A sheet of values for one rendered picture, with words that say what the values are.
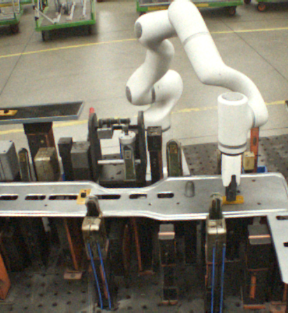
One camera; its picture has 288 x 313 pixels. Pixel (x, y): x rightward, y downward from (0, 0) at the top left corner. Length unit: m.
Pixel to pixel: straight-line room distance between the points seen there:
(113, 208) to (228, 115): 0.47
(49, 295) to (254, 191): 0.78
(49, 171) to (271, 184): 0.76
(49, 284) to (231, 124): 0.85
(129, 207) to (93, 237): 0.18
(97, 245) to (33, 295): 0.40
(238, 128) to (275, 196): 0.31
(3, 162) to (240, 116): 0.85
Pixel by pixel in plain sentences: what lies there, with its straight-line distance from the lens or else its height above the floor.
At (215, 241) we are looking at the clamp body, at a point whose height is 1.01.
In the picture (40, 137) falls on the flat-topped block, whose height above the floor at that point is 1.07.
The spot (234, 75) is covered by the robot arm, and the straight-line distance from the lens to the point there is 1.29.
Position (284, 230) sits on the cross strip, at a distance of 1.32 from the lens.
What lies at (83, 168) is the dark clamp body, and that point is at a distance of 1.62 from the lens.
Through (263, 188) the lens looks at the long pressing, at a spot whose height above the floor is 1.00.
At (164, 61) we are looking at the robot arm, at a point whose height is 1.32.
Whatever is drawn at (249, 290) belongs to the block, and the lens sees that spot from 1.44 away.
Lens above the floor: 1.83
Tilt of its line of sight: 30 degrees down
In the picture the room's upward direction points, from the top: 5 degrees counter-clockwise
